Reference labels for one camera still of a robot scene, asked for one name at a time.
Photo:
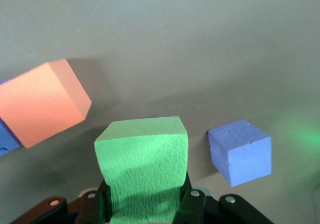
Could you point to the green foam cube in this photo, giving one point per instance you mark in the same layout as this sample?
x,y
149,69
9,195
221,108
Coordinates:
x,y
142,154

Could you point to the purple foam cube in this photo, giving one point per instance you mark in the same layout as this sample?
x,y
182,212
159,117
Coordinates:
x,y
242,154
7,136

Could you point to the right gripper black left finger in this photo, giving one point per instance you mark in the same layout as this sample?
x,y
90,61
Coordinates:
x,y
92,209

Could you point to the orange foam cube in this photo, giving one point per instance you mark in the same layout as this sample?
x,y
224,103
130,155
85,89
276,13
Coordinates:
x,y
42,104

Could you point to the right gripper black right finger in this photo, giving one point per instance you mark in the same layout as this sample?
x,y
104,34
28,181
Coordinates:
x,y
197,209

